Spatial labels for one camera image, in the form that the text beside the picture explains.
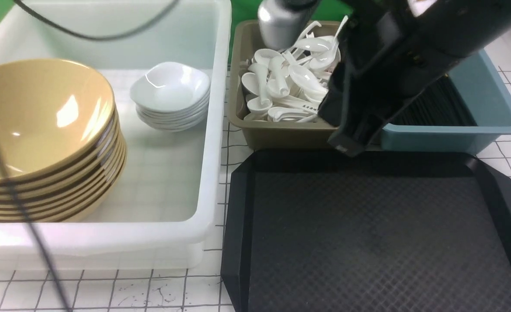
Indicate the yellow noodle bowl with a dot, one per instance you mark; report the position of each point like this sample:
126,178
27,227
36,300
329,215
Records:
51,110

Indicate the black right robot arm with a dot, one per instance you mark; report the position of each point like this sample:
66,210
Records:
390,54

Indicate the pile of white spoons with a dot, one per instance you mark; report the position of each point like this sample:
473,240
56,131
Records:
288,86

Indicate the black plastic serving tray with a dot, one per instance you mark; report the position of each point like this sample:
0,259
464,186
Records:
316,231

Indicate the stack of white dishes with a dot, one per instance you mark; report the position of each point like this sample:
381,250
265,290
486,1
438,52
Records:
172,97

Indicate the white translucent plastic tub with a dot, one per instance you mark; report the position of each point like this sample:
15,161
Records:
161,209

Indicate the olive brown plastic bin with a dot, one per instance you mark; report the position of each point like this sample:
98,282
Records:
265,135

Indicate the stack of yellow bowls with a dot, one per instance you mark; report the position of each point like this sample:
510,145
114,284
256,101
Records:
37,194

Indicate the black chopsticks bundle gold bands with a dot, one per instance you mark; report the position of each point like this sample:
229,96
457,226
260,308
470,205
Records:
440,104

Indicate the teal plastic bin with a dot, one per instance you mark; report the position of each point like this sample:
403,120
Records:
488,100

